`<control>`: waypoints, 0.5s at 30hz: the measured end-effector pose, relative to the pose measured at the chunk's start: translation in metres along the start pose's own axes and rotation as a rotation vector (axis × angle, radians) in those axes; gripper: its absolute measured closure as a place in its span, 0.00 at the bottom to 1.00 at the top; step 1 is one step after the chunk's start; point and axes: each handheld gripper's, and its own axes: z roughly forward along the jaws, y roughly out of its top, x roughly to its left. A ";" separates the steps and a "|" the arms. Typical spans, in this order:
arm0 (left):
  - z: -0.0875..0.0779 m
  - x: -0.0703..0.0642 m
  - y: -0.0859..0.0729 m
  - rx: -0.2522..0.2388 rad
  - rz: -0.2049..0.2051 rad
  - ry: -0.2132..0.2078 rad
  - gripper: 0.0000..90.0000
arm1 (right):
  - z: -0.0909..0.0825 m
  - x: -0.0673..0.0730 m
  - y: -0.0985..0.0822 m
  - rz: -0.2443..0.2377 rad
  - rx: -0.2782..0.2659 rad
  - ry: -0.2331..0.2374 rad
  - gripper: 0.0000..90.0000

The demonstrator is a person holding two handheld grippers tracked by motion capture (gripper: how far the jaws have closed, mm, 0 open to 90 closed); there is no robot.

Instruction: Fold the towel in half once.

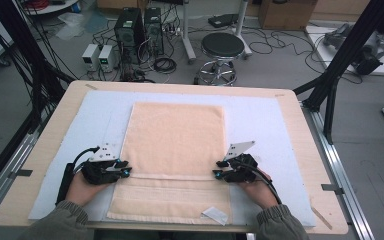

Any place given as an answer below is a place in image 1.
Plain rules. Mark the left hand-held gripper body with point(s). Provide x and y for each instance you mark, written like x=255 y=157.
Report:
x=98 y=173

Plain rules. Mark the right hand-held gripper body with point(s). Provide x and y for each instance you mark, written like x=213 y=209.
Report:
x=241 y=170

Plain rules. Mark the cream towel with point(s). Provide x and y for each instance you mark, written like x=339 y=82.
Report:
x=176 y=143

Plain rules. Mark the person's left hand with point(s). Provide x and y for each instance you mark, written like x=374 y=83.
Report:
x=80 y=191

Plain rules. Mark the person's right hand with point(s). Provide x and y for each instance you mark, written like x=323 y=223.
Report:
x=260 y=193

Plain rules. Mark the white foam mat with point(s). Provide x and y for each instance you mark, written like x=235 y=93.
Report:
x=90 y=116

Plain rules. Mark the black table clamp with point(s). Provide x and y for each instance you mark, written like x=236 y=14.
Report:
x=331 y=188
x=21 y=173

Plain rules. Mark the wooden table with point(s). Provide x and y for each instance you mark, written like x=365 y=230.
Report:
x=180 y=86

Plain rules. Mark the white power supply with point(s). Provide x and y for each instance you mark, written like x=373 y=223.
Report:
x=106 y=58
x=90 y=56

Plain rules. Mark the black round stool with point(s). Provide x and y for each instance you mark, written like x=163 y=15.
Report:
x=222 y=45

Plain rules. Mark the large black computer tower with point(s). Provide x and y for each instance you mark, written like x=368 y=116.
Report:
x=128 y=33

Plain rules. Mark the white stand leg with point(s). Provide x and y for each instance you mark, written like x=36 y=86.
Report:
x=187 y=33
x=241 y=30

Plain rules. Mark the slim black computer tower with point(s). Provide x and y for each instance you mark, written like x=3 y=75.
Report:
x=154 y=30

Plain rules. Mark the flat black device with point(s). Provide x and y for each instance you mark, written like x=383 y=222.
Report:
x=223 y=20

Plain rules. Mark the white floor board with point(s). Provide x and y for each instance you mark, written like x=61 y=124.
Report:
x=320 y=46

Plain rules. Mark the clear plastic sheet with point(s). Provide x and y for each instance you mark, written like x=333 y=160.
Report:
x=71 y=26

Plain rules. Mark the cardboard box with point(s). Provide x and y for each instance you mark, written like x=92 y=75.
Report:
x=286 y=15

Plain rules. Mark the white round table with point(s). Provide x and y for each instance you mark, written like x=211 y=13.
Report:
x=51 y=7

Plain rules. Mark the grey machine part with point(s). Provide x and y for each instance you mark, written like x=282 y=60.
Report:
x=376 y=46

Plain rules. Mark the aluminium rail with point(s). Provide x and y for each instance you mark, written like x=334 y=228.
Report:
x=10 y=163
x=340 y=166

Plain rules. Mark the black metal frame stand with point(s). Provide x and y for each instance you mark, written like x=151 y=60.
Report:
x=343 y=56

